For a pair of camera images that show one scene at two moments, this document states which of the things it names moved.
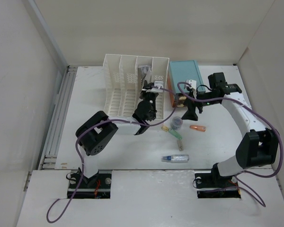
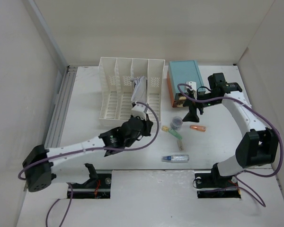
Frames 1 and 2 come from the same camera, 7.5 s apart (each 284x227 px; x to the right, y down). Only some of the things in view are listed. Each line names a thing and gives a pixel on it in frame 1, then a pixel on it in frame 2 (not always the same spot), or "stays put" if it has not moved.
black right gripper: x=190 y=114 stays put
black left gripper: x=143 y=92 → x=147 y=124
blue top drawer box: x=181 y=71 stays put
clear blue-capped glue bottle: x=176 y=158 stays put
